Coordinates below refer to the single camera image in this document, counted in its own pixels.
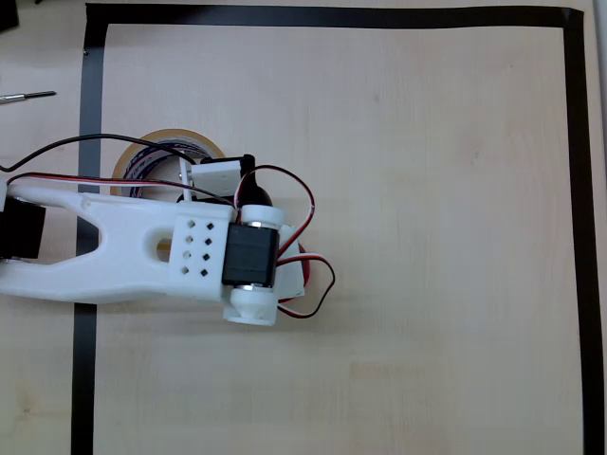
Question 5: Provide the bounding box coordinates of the large clear packing tape roll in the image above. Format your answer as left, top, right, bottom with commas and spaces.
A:
109, 127, 229, 262

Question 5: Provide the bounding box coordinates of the thin black-tipped screwdriver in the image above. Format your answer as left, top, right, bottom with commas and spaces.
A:
0, 90, 58, 104

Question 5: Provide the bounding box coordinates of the flat black object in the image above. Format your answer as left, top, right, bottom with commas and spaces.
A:
0, 0, 20, 33

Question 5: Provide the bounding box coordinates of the red white black servo cable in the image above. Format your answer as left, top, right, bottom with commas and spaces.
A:
277, 253, 337, 319
234, 164, 318, 252

